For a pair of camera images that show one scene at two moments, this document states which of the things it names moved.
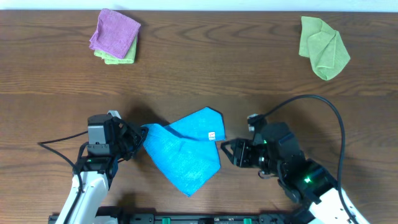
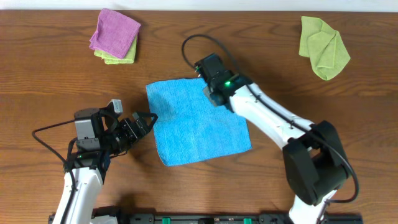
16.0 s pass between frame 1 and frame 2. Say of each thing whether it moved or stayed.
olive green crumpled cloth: stayed
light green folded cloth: stayed
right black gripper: moved
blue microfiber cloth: moved
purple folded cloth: stayed
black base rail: stayed
